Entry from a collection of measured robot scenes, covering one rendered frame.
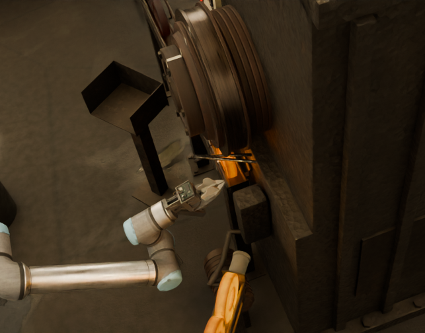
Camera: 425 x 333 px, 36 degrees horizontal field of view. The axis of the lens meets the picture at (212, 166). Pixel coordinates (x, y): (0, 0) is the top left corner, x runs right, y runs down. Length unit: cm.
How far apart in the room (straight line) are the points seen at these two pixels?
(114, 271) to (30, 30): 230
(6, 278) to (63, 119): 165
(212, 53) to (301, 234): 59
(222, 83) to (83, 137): 178
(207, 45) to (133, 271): 81
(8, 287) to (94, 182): 130
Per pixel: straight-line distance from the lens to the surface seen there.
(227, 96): 178
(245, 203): 209
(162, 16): 287
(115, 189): 320
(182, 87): 185
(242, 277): 207
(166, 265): 224
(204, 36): 181
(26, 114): 369
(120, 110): 270
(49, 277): 210
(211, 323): 192
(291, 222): 196
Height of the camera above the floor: 256
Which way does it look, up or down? 54 degrees down
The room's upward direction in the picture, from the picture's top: 12 degrees counter-clockwise
